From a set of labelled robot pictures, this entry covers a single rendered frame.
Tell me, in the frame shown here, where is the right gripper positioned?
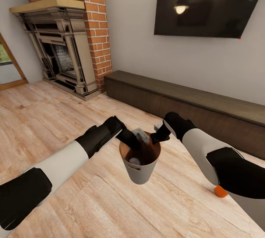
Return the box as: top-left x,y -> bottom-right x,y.
150,129 -> 170,143

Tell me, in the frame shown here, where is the can of soda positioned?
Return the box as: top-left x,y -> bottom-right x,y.
129,157 -> 143,166
215,185 -> 228,198

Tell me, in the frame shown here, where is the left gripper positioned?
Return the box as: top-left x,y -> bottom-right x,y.
122,131 -> 147,156

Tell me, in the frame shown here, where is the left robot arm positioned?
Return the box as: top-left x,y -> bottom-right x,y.
0,116 -> 149,238

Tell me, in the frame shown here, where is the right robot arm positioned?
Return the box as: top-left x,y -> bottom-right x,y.
150,112 -> 265,232

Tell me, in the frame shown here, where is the trash can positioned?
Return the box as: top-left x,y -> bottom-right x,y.
119,131 -> 161,185

